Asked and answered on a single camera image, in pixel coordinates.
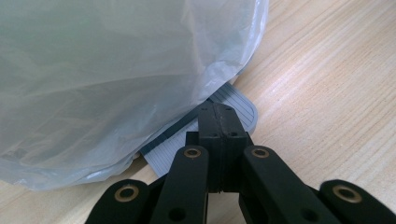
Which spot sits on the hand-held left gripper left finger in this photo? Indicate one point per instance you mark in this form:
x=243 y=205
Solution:
x=213 y=137

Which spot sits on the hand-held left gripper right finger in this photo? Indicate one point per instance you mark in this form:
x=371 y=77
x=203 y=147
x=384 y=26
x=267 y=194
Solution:
x=232 y=137

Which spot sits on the translucent white plastic bag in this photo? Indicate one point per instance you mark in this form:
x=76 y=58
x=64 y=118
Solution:
x=102 y=77

